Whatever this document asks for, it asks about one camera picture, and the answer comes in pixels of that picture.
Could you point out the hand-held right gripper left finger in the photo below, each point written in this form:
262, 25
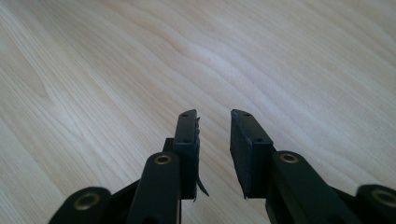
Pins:
186, 155

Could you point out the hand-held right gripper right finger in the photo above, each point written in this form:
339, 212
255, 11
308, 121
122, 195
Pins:
249, 155

